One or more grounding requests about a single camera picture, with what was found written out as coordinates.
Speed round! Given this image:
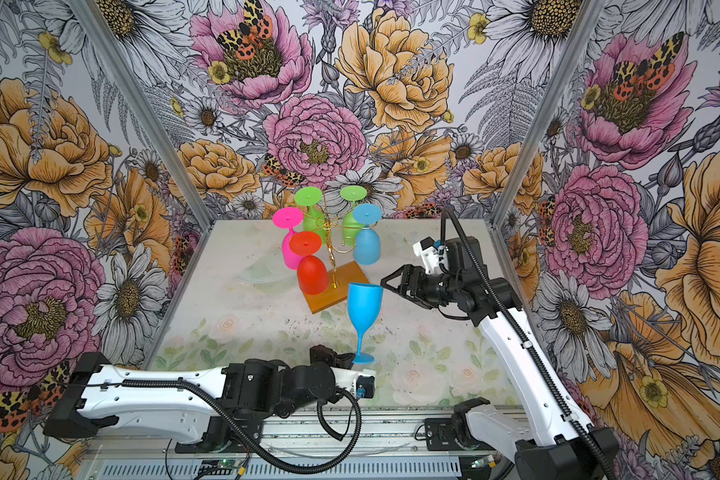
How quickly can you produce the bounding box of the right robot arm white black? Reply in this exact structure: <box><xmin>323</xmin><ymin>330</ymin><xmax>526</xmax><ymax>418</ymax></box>
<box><xmin>380</xmin><ymin>264</ymin><xmax>619</xmax><ymax>479</ymax></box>

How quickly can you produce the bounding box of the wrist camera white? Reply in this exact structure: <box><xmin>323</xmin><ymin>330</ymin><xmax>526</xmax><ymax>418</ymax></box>
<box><xmin>354</xmin><ymin>372</ymin><xmax>376</xmax><ymax>399</ymax></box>
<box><xmin>412</xmin><ymin>237</ymin><xmax>448</xmax><ymax>275</ymax></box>

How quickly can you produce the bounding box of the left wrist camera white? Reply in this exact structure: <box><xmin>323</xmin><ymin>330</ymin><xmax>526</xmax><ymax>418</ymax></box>
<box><xmin>354</xmin><ymin>372</ymin><xmax>376</xmax><ymax>399</ymax></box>

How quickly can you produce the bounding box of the left green wine glass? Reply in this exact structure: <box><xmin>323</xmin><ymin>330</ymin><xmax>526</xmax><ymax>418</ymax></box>
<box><xmin>294</xmin><ymin>186</ymin><xmax>326</xmax><ymax>240</ymax></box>

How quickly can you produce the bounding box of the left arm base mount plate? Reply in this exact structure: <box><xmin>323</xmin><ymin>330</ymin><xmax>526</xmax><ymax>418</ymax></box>
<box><xmin>175</xmin><ymin>419</ymin><xmax>264</xmax><ymax>454</ymax></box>

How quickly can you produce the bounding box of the gold wire rack wooden base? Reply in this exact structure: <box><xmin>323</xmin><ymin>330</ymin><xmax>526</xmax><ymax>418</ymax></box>
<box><xmin>304</xmin><ymin>212</ymin><xmax>371</xmax><ymax>315</ymax></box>

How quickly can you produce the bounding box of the right aluminium frame post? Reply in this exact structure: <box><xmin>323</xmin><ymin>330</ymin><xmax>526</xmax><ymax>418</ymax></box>
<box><xmin>491</xmin><ymin>0</ymin><xmax>607</xmax><ymax>228</ymax></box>

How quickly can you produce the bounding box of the left aluminium frame post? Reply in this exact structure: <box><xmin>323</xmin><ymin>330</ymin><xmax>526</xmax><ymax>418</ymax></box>
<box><xmin>65</xmin><ymin>0</ymin><xmax>216</xmax><ymax>232</ymax></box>

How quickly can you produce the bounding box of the aluminium front rail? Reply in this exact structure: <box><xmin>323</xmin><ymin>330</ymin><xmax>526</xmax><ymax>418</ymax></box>
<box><xmin>77</xmin><ymin>407</ymin><xmax>601</xmax><ymax>480</ymax></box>

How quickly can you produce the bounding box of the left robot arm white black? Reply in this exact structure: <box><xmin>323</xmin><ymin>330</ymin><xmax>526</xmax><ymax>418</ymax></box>
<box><xmin>43</xmin><ymin>346</ymin><xmax>376</xmax><ymax>444</ymax></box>

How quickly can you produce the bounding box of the right green wine glass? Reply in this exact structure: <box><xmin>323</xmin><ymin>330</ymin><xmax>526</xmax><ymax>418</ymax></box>
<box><xmin>340</xmin><ymin>185</ymin><xmax>368</xmax><ymax>248</ymax></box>

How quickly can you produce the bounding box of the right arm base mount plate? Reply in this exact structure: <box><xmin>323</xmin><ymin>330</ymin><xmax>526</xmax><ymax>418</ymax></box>
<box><xmin>424</xmin><ymin>418</ymin><xmax>477</xmax><ymax>451</ymax></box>

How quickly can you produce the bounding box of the pink wine glass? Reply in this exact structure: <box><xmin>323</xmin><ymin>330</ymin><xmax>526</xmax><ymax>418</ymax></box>
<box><xmin>272</xmin><ymin>207</ymin><xmax>304</xmax><ymax>270</ymax></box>

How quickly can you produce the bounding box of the aluminium frame post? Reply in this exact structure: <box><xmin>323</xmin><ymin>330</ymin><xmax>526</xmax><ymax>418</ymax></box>
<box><xmin>65</xmin><ymin>0</ymin><xmax>216</xmax><ymax>232</ymax></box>
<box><xmin>491</xmin><ymin>0</ymin><xmax>607</xmax><ymax>228</ymax></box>

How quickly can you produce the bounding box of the blue wine glass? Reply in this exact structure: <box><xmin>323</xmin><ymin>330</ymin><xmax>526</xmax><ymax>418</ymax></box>
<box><xmin>353</xmin><ymin>204</ymin><xmax>382</xmax><ymax>265</ymax></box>
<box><xmin>347</xmin><ymin>283</ymin><xmax>383</xmax><ymax>365</ymax></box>

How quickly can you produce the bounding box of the green wine glass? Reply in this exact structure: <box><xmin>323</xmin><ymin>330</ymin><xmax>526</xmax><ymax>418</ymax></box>
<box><xmin>340</xmin><ymin>185</ymin><xmax>368</xmax><ymax>248</ymax></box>
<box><xmin>294</xmin><ymin>186</ymin><xmax>326</xmax><ymax>240</ymax></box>

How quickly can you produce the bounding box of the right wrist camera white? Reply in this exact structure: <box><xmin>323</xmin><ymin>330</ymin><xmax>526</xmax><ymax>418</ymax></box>
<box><xmin>412</xmin><ymin>237</ymin><xmax>448</xmax><ymax>275</ymax></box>

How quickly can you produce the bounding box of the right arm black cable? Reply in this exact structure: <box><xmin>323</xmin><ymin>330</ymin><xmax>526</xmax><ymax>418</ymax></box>
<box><xmin>439</xmin><ymin>206</ymin><xmax>607</xmax><ymax>480</ymax></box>

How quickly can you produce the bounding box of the red wine glass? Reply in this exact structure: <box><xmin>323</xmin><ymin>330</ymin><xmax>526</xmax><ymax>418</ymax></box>
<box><xmin>289</xmin><ymin>231</ymin><xmax>329</xmax><ymax>295</ymax></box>

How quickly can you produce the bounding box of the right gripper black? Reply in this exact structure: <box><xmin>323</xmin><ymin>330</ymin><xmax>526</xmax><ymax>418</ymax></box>
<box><xmin>380</xmin><ymin>263</ymin><xmax>463</xmax><ymax>312</ymax></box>

